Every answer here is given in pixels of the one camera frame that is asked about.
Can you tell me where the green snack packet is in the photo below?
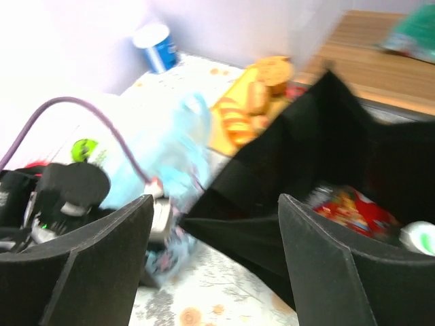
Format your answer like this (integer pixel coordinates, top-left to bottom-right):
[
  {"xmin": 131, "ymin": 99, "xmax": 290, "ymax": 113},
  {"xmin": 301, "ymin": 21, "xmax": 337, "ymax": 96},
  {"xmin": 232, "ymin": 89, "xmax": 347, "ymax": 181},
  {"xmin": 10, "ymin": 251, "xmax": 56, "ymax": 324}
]
[{"xmin": 380, "ymin": 3, "xmax": 434, "ymax": 64}]

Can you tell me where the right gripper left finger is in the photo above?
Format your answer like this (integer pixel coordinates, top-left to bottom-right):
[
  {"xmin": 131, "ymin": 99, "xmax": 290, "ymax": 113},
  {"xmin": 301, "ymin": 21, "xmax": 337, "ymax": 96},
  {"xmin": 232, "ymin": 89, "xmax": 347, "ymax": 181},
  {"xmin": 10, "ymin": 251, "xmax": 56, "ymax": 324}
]
[{"xmin": 1, "ymin": 196, "xmax": 153, "ymax": 325}]

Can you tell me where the wire and wood shelf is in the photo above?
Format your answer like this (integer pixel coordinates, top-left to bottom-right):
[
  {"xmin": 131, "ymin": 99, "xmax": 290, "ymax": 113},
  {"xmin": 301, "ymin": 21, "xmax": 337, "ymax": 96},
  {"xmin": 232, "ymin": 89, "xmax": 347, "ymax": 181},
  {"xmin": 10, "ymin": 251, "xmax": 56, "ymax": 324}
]
[{"xmin": 292, "ymin": 10, "xmax": 435, "ymax": 123}]

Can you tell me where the red snack bag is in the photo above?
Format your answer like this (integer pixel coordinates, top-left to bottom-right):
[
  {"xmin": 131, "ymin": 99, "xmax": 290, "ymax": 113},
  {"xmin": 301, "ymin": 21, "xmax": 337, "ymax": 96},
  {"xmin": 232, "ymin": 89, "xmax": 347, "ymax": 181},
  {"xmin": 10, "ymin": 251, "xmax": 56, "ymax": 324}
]
[{"xmin": 306, "ymin": 183, "xmax": 401, "ymax": 240}]

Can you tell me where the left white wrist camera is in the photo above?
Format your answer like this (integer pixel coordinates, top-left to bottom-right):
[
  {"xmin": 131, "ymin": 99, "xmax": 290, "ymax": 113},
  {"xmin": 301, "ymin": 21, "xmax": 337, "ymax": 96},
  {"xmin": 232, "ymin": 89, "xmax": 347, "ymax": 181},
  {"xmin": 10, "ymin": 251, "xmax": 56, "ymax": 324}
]
[{"xmin": 144, "ymin": 179, "xmax": 173, "ymax": 242}]

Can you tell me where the baguette bread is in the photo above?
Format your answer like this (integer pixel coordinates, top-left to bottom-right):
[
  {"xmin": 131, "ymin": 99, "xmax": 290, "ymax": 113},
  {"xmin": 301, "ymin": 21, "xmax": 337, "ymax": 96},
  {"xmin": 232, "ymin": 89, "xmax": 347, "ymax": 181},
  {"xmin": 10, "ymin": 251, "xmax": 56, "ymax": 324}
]
[{"xmin": 218, "ymin": 97, "xmax": 256, "ymax": 147}]

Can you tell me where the orange bread tray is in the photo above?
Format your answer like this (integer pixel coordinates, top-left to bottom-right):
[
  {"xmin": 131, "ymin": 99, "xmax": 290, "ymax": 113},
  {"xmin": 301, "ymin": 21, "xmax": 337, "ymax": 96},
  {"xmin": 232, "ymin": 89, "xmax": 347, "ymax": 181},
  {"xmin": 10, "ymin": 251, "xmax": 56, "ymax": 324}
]
[{"xmin": 210, "ymin": 56, "xmax": 294, "ymax": 156}]

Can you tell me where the round brown bread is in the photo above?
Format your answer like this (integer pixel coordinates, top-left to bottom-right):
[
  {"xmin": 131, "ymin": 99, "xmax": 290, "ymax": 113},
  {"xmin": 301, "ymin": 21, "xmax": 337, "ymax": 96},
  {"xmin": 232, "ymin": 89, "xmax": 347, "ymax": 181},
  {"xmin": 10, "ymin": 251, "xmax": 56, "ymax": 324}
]
[{"xmin": 255, "ymin": 56, "xmax": 294, "ymax": 96}]

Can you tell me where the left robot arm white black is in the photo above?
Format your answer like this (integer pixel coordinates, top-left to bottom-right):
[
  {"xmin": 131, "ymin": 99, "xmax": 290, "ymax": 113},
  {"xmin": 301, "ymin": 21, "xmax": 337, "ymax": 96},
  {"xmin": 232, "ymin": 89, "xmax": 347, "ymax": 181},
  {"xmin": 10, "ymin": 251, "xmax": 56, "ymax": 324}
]
[{"xmin": 1, "ymin": 162, "xmax": 114, "ymax": 253}]

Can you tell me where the green label water bottle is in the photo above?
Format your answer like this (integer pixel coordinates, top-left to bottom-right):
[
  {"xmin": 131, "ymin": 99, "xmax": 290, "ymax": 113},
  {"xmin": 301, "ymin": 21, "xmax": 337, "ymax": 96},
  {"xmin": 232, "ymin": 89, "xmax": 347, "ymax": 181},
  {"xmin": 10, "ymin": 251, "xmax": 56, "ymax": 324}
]
[{"xmin": 399, "ymin": 221, "xmax": 435, "ymax": 256}]

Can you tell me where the black fabric grocery bag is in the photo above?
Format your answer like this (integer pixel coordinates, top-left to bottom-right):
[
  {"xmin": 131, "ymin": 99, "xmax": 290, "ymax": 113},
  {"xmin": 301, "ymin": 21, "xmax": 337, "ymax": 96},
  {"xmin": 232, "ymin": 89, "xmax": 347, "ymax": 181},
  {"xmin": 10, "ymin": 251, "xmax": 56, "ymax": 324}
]
[{"xmin": 181, "ymin": 72, "xmax": 434, "ymax": 309}]

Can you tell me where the light blue plastic bag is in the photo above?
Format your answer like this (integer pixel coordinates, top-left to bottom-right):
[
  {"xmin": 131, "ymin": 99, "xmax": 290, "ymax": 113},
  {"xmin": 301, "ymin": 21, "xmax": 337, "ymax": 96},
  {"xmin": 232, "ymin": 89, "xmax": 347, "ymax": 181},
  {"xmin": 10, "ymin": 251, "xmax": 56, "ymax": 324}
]
[{"xmin": 91, "ymin": 93, "xmax": 212, "ymax": 288}]

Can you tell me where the oval bread loaf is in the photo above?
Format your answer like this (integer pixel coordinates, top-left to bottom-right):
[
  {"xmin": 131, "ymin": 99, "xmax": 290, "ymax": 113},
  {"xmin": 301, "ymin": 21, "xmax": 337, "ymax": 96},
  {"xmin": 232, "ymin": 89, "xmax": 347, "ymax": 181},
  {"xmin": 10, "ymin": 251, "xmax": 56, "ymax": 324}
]
[{"xmin": 246, "ymin": 81, "xmax": 271, "ymax": 115}]

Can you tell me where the toilet paper roll blue pack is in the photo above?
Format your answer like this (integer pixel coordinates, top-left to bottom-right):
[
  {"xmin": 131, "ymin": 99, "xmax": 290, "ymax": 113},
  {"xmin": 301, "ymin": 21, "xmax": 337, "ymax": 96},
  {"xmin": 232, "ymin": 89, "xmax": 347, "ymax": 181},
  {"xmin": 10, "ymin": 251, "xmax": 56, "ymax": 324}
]
[{"xmin": 133, "ymin": 22, "xmax": 178, "ymax": 74}]

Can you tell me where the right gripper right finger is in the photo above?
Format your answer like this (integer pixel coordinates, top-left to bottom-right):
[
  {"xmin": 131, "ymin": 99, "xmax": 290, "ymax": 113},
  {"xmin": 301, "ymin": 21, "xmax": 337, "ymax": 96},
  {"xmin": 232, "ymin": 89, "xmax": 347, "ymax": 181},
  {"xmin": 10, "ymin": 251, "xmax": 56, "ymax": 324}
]
[{"xmin": 279, "ymin": 194, "xmax": 434, "ymax": 325}]

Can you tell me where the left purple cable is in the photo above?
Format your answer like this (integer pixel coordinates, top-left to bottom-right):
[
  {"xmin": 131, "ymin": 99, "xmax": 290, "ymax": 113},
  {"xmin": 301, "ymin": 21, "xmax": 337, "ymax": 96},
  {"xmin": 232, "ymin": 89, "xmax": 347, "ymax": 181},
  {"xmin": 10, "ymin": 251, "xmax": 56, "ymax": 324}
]
[{"xmin": 0, "ymin": 96, "xmax": 160, "ymax": 186}]

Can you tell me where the floral table mat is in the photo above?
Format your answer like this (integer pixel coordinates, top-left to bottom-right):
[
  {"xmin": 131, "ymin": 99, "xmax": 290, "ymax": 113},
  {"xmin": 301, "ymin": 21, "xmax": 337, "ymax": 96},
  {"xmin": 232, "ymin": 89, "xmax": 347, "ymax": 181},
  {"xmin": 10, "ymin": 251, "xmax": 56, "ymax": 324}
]
[{"xmin": 123, "ymin": 53, "xmax": 298, "ymax": 325}]

